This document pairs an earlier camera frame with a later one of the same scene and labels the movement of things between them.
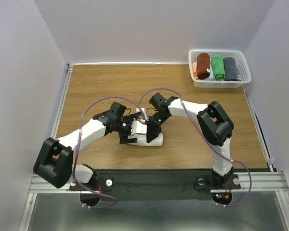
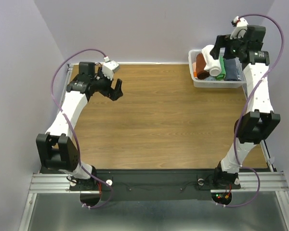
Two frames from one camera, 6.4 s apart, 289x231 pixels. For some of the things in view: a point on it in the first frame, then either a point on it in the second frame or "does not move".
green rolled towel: (217, 66) does not move
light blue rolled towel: (211, 77) does not move
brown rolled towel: (203, 65) does not move
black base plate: (152, 185) does not move
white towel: (142, 140) to (212, 65)
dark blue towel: (230, 69) does not move
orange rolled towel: (195, 70) does not move
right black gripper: (152, 133) to (220, 41)
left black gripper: (123, 137) to (117, 93)
